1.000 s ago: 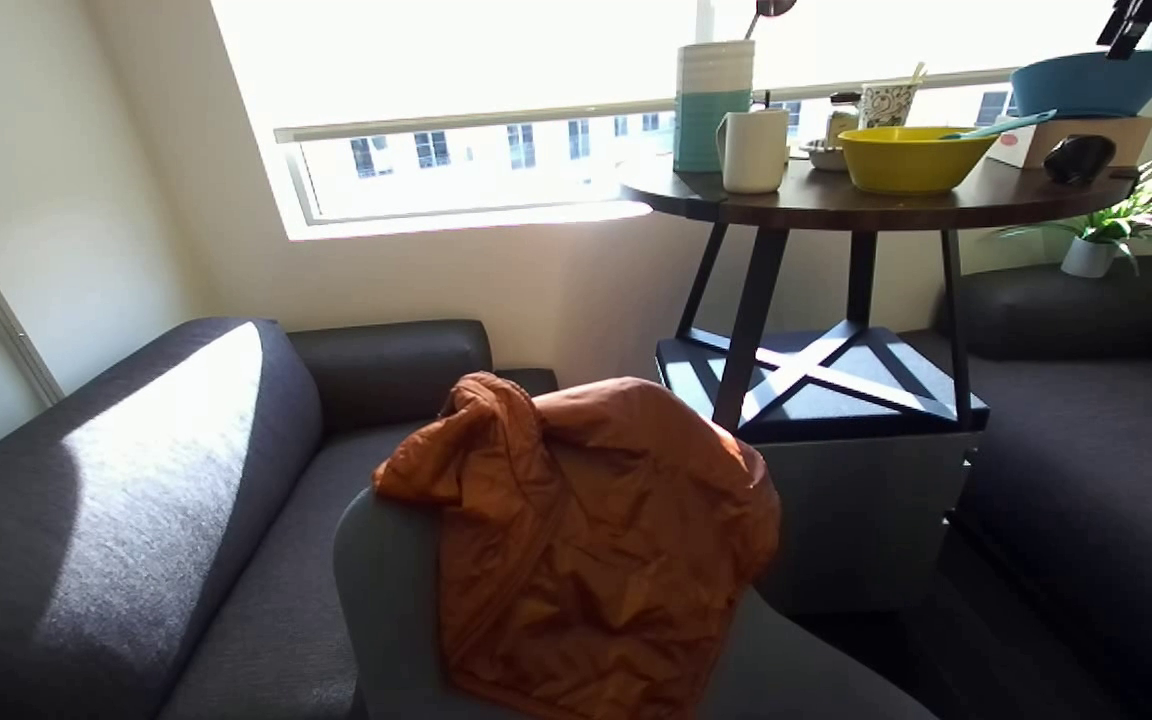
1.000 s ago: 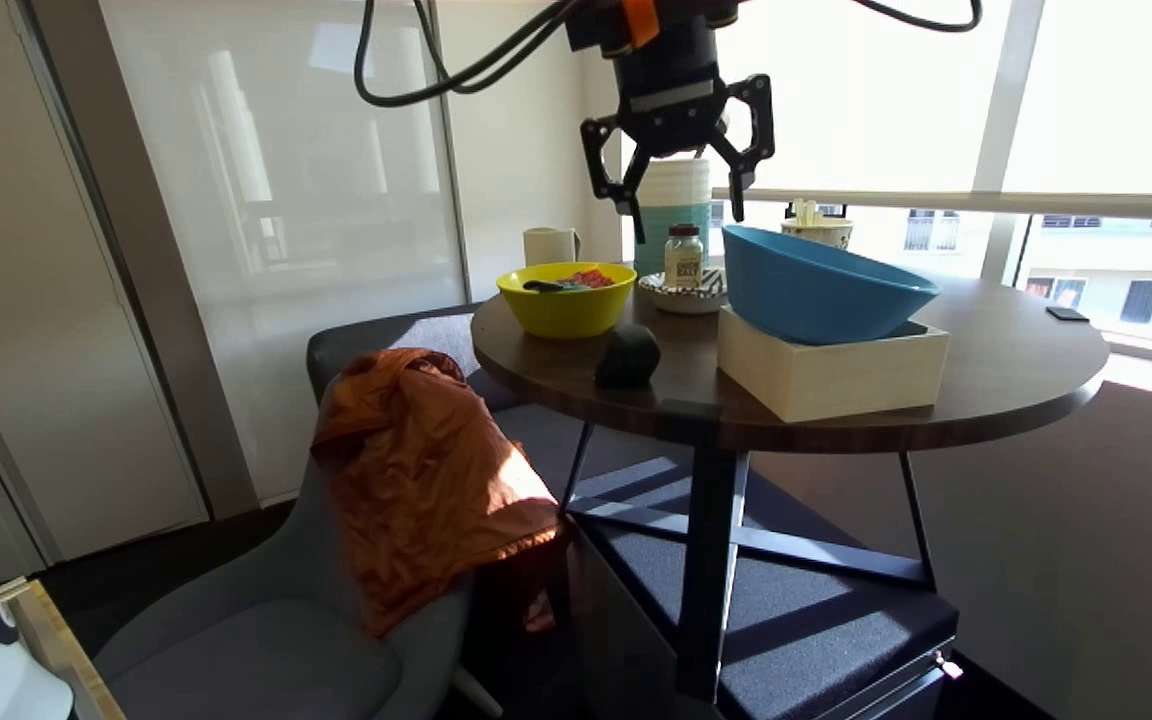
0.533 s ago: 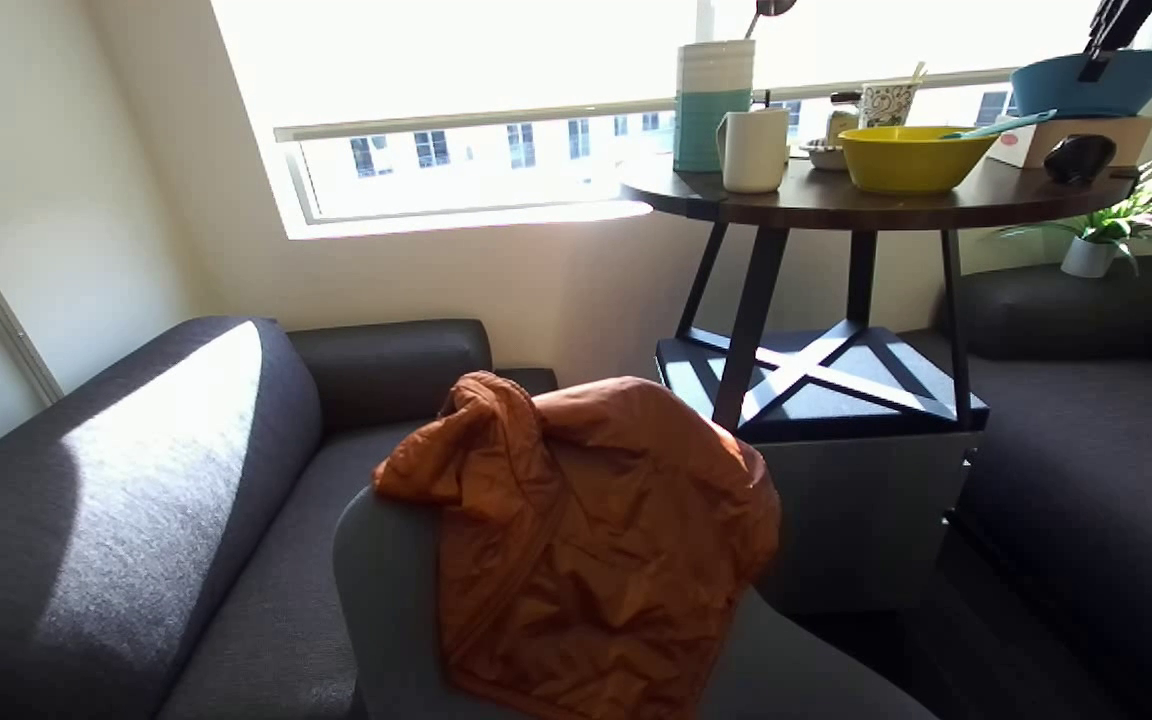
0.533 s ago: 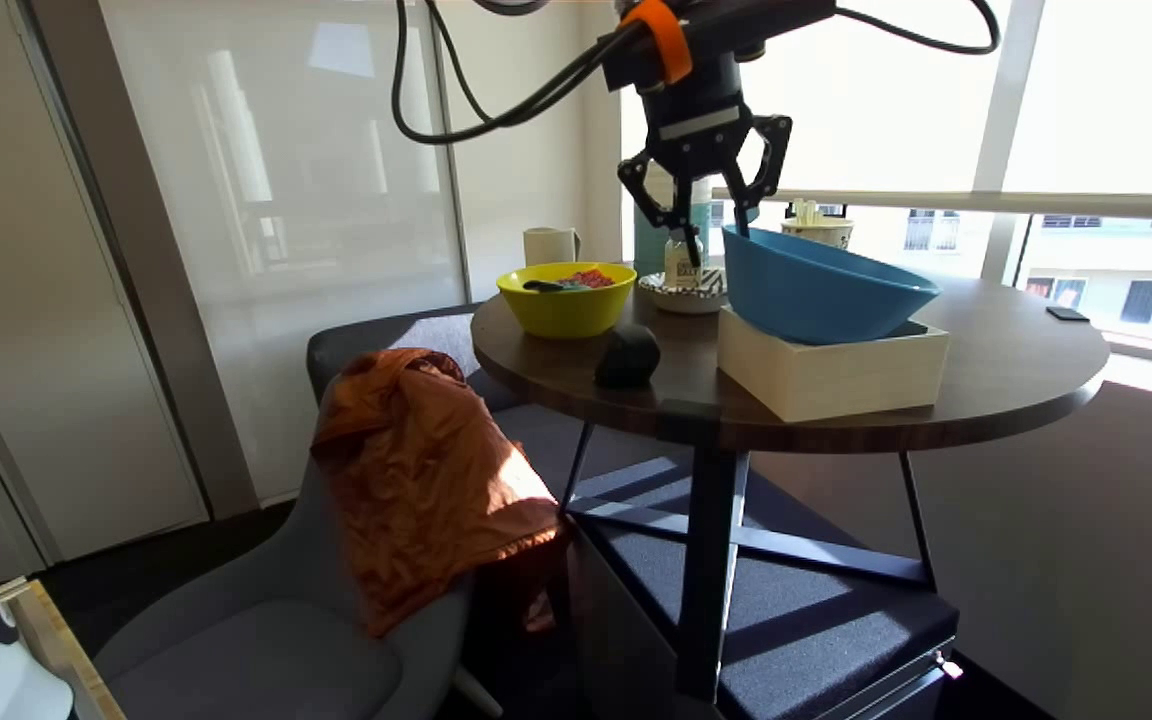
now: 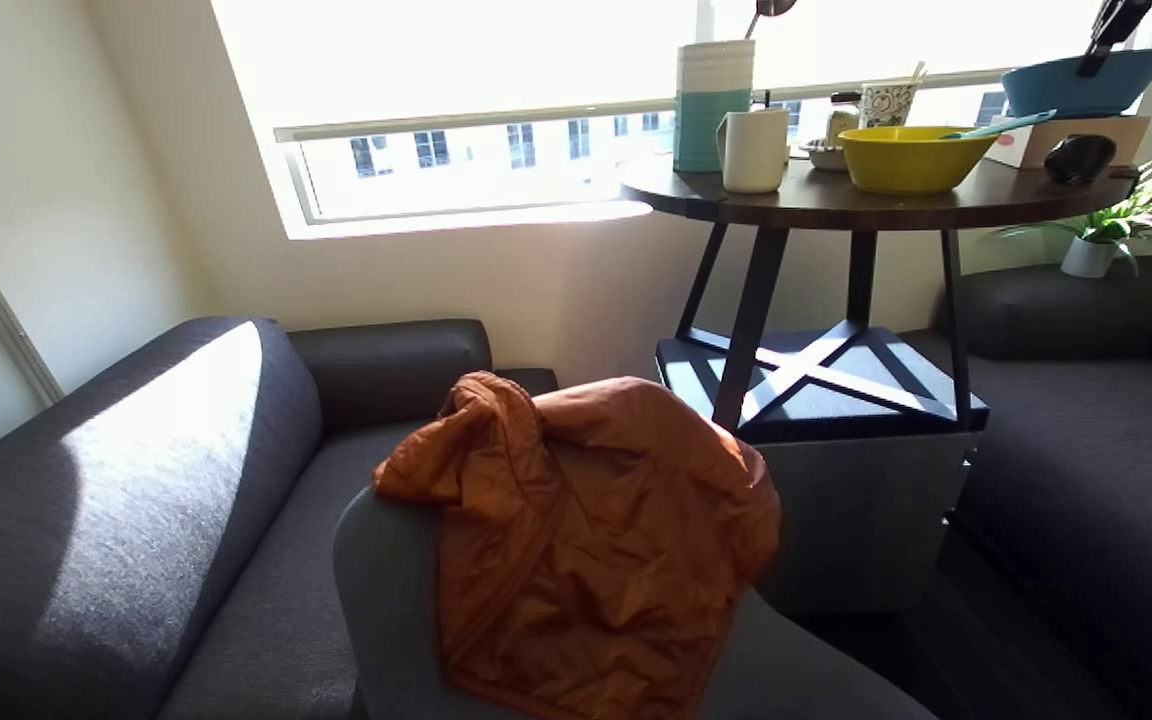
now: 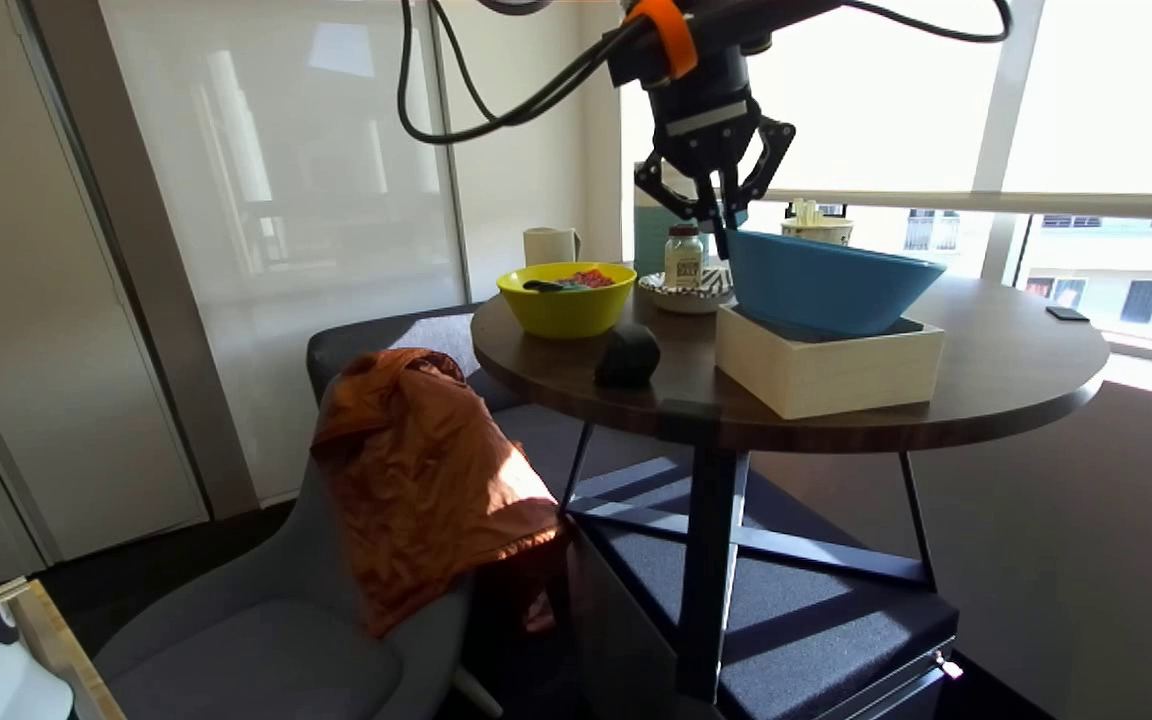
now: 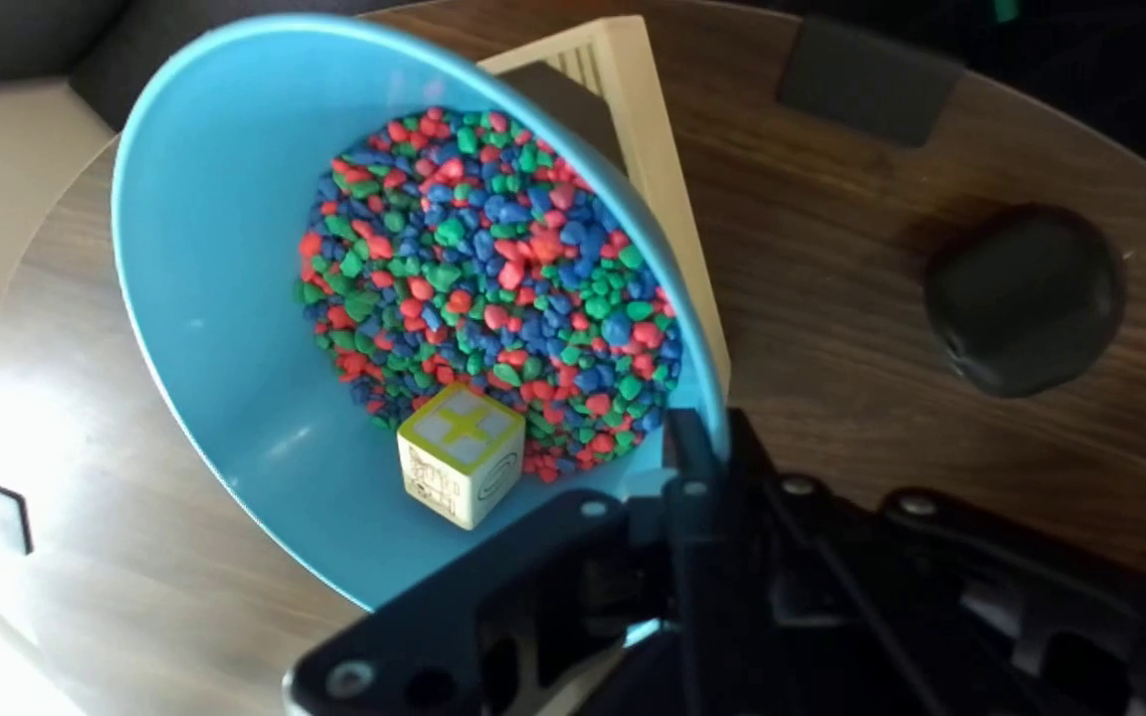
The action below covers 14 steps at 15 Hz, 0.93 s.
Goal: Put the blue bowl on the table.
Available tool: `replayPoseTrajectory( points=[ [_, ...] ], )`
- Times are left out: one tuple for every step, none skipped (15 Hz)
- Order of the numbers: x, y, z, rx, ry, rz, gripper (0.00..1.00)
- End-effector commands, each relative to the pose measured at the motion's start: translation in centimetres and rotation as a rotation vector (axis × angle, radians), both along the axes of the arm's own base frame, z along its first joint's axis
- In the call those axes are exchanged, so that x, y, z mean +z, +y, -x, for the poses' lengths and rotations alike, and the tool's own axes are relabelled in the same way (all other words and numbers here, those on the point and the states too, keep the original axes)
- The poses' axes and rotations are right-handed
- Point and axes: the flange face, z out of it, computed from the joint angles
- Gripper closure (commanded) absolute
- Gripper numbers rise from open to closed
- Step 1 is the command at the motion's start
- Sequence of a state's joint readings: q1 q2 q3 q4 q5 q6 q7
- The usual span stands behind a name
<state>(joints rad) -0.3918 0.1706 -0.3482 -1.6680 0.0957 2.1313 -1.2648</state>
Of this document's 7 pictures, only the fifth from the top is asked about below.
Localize teal plastic scoop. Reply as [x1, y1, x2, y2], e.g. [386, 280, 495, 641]
[950, 107, 1058, 146]

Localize green potted plant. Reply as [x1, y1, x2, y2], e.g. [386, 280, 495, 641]
[1001, 158, 1152, 272]

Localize white plant pot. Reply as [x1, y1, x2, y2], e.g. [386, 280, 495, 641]
[1054, 236, 1120, 283]

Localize white and teal canister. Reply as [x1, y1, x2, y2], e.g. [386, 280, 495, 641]
[669, 38, 759, 180]

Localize utensil in canister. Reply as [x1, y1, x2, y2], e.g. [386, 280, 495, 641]
[739, 0, 799, 50]

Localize dark grey fabric sofa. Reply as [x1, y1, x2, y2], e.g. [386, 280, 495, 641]
[930, 236, 1152, 720]
[0, 316, 559, 720]

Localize beige card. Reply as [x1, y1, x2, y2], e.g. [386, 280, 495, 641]
[1015, 113, 1152, 177]

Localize small glass jar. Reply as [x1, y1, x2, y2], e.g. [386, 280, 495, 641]
[823, 91, 867, 146]

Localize small black round object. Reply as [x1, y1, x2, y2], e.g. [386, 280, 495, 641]
[1041, 132, 1120, 193]

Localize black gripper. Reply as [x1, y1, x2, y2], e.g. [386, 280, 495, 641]
[1077, 0, 1152, 79]

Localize round dark wooden table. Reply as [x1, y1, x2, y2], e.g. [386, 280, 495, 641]
[620, 158, 1138, 431]

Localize white mug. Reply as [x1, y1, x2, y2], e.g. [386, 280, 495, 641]
[710, 104, 791, 198]

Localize patterned paper cup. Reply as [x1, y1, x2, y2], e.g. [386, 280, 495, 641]
[859, 79, 920, 132]

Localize yellow bowl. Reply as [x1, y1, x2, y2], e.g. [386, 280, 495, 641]
[834, 125, 1001, 201]

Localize white window frame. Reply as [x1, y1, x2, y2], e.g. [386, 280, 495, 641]
[208, 0, 1152, 246]

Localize blue bowl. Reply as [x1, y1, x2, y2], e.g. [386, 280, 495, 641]
[1001, 50, 1152, 120]

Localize orange jacket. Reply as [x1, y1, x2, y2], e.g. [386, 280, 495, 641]
[370, 369, 788, 720]

